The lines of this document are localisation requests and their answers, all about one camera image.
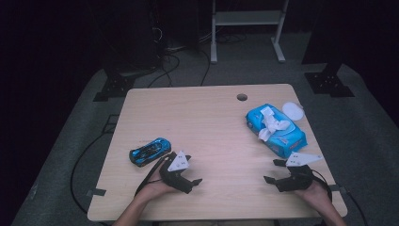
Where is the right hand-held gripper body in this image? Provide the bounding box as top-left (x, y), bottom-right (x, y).
top-left (275, 152), bottom-right (325, 193)

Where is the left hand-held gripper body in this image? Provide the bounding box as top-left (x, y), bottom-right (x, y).
top-left (159, 150), bottom-right (193, 194)

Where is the blue wet wipes pack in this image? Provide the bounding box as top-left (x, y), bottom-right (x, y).
top-left (245, 103), bottom-right (309, 159)

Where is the blue and black toy car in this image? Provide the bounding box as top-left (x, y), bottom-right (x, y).
top-left (129, 137), bottom-right (173, 168)

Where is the white wet wipe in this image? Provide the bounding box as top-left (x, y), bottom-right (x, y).
top-left (257, 106), bottom-right (292, 142)

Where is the person's right hand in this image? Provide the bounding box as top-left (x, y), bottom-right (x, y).
top-left (295, 180), bottom-right (331, 210)

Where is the person's left hand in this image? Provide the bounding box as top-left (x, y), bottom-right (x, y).
top-left (135, 170), bottom-right (181, 205)

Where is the grey tape strip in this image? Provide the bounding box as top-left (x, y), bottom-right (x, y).
top-left (86, 187), bottom-right (107, 198)
top-left (324, 184), bottom-right (348, 194)

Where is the white round plastic lid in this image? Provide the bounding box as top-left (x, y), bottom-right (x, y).
top-left (280, 101), bottom-right (305, 122)

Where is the black metal stand base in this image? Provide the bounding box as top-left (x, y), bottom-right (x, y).
top-left (304, 61), bottom-right (356, 98)
top-left (92, 71), bottom-right (136, 103)

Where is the left hand-held gripper cable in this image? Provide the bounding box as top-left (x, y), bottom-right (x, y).
top-left (135, 155), bottom-right (168, 198)

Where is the hand-held gripper cable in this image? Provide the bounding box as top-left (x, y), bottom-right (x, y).
top-left (135, 155), bottom-right (168, 198)
top-left (310, 169), bottom-right (334, 203)

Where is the right hand-held gripper cable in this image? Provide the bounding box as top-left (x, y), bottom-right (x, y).
top-left (310, 169), bottom-right (334, 203)

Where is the thin black floor cable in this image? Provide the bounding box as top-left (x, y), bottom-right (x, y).
top-left (343, 187), bottom-right (369, 226)

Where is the looped black floor cable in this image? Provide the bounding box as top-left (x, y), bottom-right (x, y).
top-left (146, 52), bottom-right (182, 89)

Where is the straight black floor cable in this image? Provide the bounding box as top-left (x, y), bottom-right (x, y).
top-left (199, 48), bottom-right (212, 88)

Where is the long black floor cable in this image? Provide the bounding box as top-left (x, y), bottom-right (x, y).
top-left (70, 130), bottom-right (111, 217)

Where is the white metal stand frame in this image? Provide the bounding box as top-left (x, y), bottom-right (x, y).
top-left (210, 0), bottom-right (290, 65)

